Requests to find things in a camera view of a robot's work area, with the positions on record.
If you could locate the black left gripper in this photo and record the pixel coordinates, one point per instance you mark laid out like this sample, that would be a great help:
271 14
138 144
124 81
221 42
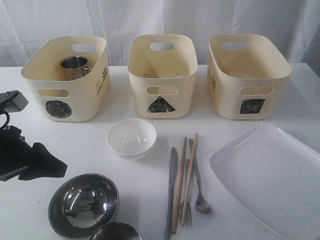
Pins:
16 156

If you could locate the large steel bowl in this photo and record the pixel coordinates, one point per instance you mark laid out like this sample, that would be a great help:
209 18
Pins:
82 204

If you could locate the white plastic bowl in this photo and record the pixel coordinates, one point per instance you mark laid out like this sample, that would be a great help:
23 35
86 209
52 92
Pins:
132 139

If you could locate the small steel cup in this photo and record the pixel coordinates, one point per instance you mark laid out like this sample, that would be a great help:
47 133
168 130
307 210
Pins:
116 230

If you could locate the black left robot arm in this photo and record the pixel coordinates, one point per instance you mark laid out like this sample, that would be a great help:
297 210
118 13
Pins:
19 159

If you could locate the cream bin circle mark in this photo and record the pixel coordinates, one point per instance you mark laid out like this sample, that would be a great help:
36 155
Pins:
76 100

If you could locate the steel mug in bin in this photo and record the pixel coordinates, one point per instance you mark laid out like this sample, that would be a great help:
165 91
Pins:
75 67

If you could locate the steel table knife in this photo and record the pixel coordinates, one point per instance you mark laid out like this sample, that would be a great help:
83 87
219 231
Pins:
173 169

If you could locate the wooden chopstick left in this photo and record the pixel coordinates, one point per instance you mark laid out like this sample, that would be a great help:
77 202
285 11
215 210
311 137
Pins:
179 187

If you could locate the wooden chopstick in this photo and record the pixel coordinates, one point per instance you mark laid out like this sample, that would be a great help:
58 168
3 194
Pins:
189 176
179 187

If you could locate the wooden chopstick right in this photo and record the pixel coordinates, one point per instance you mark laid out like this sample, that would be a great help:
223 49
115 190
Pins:
189 176

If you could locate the white backdrop curtain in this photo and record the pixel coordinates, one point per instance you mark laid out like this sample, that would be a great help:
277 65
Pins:
26 25

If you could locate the steel fork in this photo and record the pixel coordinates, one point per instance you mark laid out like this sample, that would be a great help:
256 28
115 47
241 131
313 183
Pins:
188 215

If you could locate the cream bin triangle mark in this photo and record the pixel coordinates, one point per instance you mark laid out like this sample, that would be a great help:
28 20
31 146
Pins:
162 73

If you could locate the steel spoon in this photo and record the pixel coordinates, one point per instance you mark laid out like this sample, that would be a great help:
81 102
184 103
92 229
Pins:
201 205

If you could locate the cream bin square mark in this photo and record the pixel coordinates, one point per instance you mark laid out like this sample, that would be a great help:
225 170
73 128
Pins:
246 76

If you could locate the white square plate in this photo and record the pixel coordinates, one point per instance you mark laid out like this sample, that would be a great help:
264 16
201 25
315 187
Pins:
275 177

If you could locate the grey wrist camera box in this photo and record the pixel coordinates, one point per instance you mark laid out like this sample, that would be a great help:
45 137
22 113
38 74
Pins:
13 101

